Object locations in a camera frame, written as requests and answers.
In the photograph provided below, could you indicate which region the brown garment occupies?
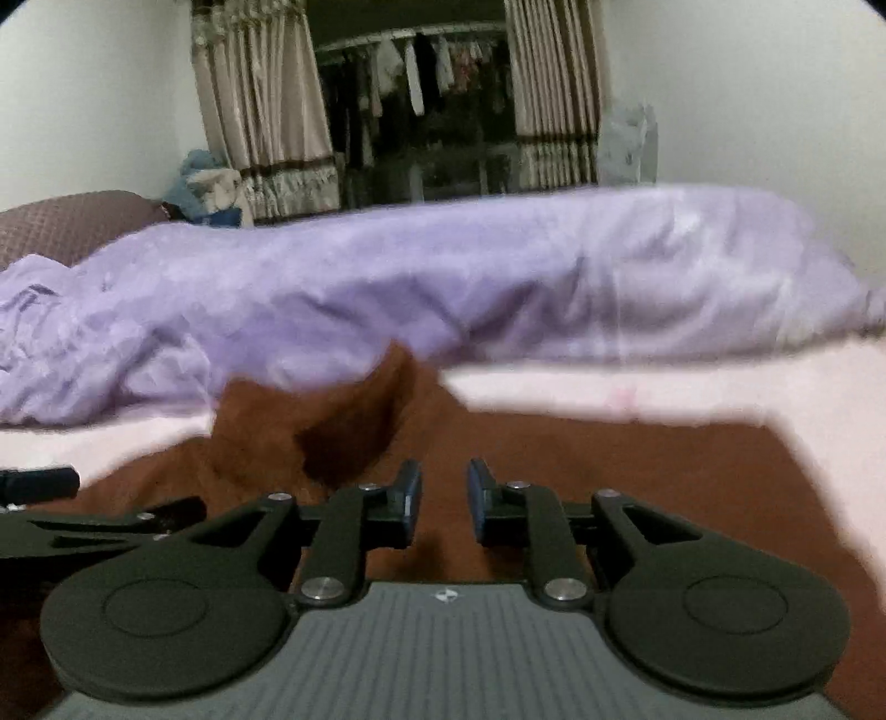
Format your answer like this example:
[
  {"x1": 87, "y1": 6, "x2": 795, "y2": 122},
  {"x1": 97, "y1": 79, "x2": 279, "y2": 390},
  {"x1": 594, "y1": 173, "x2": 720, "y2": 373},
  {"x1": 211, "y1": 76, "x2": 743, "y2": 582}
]
[{"x1": 0, "y1": 339, "x2": 886, "y2": 720}]

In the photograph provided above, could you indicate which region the row of hanging clothes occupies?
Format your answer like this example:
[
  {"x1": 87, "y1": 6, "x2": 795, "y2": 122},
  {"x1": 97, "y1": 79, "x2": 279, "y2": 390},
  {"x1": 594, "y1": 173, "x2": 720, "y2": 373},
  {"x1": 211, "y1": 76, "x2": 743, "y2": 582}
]
[{"x1": 318, "y1": 31, "x2": 517, "y2": 119}]

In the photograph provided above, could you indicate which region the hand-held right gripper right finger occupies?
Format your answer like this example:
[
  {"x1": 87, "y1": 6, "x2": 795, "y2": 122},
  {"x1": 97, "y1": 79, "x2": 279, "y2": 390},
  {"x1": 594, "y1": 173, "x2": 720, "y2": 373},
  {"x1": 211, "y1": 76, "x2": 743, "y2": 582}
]
[{"x1": 466, "y1": 457, "x2": 707, "y2": 611}]

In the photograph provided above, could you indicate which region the mauve quilted pillow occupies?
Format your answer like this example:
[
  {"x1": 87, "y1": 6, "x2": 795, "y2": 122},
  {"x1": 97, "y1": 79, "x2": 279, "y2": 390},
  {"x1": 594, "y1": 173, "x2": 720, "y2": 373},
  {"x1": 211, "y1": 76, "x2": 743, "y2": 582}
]
[{"x1": 0, "y1": 190, "x2": 171, "y2": 271}]

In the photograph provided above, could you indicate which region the pink printed bed sheet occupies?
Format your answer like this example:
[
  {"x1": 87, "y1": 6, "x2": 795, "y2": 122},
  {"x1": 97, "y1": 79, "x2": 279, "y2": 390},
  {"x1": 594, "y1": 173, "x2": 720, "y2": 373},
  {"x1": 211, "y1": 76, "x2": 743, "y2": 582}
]
[{"x1": 0, "y1": 332, "x2": 886, "y2": 596}]

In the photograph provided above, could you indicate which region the white plastic bag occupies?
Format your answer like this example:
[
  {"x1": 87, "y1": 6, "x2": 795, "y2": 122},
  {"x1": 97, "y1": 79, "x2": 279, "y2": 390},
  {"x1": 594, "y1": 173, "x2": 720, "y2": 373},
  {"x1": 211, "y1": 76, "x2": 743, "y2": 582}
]
[{"x1": 596, "y1": 100, "x2": 658, "y2": 187}]

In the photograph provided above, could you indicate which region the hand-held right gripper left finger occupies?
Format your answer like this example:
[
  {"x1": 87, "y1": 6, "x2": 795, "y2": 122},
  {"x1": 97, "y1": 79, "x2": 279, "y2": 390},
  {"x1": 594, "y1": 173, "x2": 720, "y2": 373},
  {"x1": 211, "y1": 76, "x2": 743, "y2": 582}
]
[{"x1": 183, "y1": 458, "x2": 425, "y2": 611}]

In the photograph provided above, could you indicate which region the purple duvet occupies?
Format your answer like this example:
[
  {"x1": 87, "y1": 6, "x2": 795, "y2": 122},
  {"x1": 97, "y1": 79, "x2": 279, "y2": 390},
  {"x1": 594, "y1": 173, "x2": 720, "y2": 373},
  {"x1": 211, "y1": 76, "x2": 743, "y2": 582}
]
[{"x1": 0, "y1": 183, "x2": 886, "y2": 426}]

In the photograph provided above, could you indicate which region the blue and white clothes pile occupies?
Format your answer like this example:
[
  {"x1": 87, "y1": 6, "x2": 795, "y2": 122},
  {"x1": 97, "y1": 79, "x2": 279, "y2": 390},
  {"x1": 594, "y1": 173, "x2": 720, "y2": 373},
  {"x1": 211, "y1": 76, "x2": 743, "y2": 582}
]
[{"x1": 162, "y1": 148, "x2": 254, "y2": 228}]

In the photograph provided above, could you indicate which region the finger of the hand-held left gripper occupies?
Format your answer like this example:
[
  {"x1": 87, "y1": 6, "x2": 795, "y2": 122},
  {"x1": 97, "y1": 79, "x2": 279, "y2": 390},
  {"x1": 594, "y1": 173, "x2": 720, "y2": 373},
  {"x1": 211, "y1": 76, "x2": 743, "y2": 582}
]
[
  {"x1": 0, "y1": 467, "x2": 81, "y2": 507},
  {"x1": 0, "y1": 496, "x2": 208, "y2": 559}
]

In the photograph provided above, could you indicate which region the beige striped curtain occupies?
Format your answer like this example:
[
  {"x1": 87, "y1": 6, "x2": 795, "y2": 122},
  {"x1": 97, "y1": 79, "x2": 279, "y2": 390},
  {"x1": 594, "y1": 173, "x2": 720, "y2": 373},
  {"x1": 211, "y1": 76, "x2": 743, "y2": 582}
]
[
  {"x1": 190, "y1": 0, "x2": 343, "y2": 226},
  {"x1": 504, "y1": 0, "x2": 610, "y2": 191}
]

